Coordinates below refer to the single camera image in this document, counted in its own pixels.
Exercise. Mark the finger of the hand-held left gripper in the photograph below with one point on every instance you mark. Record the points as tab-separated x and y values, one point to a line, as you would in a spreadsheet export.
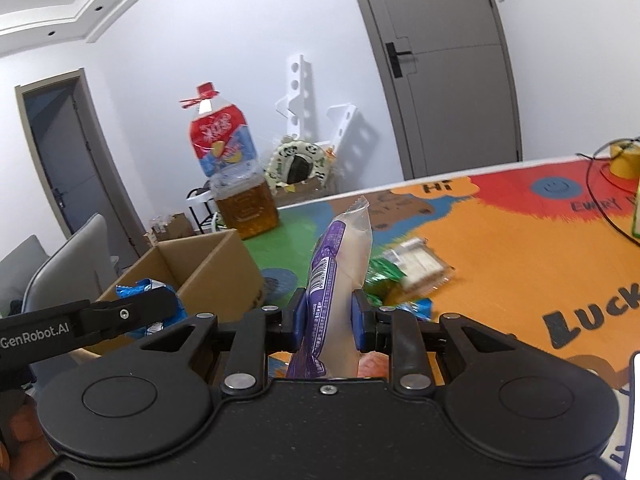
125	314

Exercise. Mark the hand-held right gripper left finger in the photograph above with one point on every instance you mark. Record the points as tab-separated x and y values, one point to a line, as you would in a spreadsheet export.
300	317

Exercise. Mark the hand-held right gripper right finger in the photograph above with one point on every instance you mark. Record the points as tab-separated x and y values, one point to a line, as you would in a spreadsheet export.
358	320

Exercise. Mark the blue snack packet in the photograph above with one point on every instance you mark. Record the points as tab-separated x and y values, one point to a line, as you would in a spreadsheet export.
142	290
417	310

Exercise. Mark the pink snack packet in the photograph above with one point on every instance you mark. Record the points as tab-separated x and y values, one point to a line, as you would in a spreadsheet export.
374	366

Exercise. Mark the bright green snack packet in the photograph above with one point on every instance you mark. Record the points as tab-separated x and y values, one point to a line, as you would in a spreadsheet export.
382	272

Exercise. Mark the long purple snack packet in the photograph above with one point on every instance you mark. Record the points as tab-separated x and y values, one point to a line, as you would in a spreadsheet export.
340	260

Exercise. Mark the green white cracker packet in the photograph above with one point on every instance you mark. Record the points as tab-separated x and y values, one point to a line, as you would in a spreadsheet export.
417	262

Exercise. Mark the brown cardboard box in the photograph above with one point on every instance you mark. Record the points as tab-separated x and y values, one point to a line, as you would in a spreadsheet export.
215	265

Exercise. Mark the person's left hand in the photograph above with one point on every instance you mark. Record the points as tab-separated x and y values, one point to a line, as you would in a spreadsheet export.
17	425

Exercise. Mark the grey sofa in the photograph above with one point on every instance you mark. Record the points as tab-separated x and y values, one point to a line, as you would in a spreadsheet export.
17	270

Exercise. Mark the grey chair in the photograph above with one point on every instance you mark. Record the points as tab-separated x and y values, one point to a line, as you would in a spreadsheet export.
70	265

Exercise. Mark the small floor cardboard box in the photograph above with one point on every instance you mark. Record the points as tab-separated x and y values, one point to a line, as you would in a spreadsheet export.
170	230

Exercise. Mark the printed cardboard box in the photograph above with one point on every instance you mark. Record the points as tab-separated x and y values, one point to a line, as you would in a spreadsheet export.
305	195

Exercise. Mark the black shoe rack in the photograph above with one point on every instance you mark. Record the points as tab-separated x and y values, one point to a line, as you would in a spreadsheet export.
200	200

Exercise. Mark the colourful printed table mat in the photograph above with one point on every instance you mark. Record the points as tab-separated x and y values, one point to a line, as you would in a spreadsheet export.
500	260

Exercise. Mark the large cooking oil bottle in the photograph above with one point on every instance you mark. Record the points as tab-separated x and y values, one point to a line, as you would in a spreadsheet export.
235	170

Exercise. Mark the blue door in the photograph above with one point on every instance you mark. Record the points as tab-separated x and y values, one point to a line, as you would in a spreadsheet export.
65	160

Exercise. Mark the short white perforated rack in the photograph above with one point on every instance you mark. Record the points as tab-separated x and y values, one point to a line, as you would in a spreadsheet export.
342	127

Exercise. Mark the tall white perforated rack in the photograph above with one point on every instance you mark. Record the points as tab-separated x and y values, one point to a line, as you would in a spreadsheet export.
299	95

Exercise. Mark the grey door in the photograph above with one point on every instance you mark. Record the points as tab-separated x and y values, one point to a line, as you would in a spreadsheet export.
450	60

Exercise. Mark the white smartphone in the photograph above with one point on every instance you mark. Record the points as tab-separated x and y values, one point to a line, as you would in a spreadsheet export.
635	410

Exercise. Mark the yellow tape roll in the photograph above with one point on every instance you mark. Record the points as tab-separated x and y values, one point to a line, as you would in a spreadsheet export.
625	160

